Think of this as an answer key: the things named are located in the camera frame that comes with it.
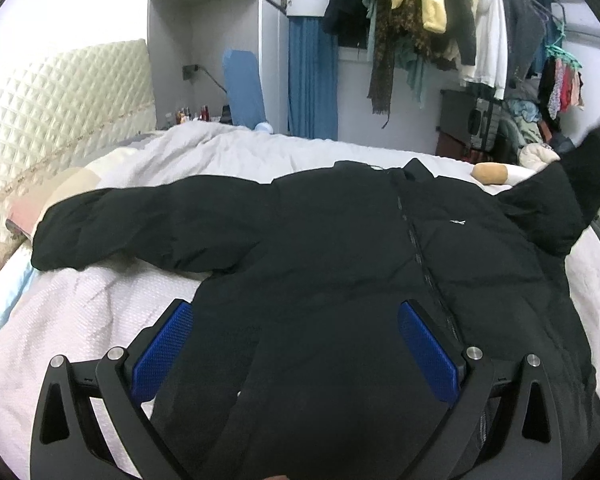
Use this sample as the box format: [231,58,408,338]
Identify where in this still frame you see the black puffer jacket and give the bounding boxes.
[32,125,600,479]

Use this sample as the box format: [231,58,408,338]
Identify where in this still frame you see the pile of clothes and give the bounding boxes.
[494,99,576,171]

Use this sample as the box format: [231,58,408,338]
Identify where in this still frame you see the grey bed blanket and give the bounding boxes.
[0,122,600,479]

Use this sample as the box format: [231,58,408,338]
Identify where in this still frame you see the pastel patchwork pillow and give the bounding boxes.
[5,168,100,240]

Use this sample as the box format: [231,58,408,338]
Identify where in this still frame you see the bottles on nightstand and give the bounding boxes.
[175,106,211,125]

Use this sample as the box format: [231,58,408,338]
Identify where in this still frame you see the cigarette shaped pillow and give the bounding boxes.
[471,162,508,185]

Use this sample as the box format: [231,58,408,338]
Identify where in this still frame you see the cream quilted headboard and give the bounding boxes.
[0,39,156,271]

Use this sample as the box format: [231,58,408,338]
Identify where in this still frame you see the black storage rack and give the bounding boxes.
[436,89,503,164]

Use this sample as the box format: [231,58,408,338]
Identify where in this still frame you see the blue curtain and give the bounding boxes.
[288,16,338,141]

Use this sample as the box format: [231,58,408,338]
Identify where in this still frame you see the grey wardrobe cabinet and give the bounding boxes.
[147,0,288,133]

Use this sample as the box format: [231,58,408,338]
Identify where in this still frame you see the white hanging hoodie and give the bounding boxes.
[460,0,508,100]

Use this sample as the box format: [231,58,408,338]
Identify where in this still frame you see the green sock drying hanger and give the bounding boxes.
[545,4,582,70]

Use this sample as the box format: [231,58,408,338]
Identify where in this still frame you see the dark denim hanging jacket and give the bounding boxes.
[503,0,545,88]

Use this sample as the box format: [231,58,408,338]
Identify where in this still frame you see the black hanging jacket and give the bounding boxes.
[431,0,477,66]

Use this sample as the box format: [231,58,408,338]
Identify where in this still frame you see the dark plaid scarf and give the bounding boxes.
[367,0,432,118]

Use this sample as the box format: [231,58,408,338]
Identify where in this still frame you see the black wall socket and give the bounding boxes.
[182,64,199,81]

